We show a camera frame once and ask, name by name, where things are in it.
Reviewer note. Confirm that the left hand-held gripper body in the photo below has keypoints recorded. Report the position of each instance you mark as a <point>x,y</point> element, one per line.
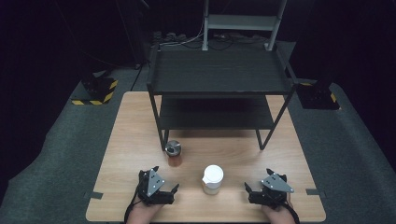
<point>154,183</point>

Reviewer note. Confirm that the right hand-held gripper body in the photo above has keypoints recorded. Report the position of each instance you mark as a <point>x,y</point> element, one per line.
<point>277,185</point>

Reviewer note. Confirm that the glass jar with metal lid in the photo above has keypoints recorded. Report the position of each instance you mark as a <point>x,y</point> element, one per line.
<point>173,148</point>

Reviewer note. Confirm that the white plastic cup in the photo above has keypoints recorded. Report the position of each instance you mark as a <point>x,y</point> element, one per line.
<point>213,177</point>

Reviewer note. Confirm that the black two-tier shelf rack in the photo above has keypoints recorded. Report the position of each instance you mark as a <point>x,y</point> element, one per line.
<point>218,73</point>

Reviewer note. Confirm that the person's right hand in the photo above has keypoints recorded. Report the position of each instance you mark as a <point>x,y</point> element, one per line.
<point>278,216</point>

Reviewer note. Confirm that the person's left hand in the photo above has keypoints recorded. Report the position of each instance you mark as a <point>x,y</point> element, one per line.
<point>143,214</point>

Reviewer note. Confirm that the grey tape piece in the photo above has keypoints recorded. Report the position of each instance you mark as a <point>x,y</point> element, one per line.
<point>315,193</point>
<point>93,195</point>

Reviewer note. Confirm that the black stand base striped edge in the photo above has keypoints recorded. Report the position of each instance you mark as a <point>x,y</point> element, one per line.
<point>317,96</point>
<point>96,88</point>

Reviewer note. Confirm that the black power strip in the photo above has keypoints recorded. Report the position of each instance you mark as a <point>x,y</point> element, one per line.
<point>169,37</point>

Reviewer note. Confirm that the grey metal stand frame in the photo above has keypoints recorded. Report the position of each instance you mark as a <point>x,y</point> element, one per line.
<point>241,22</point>

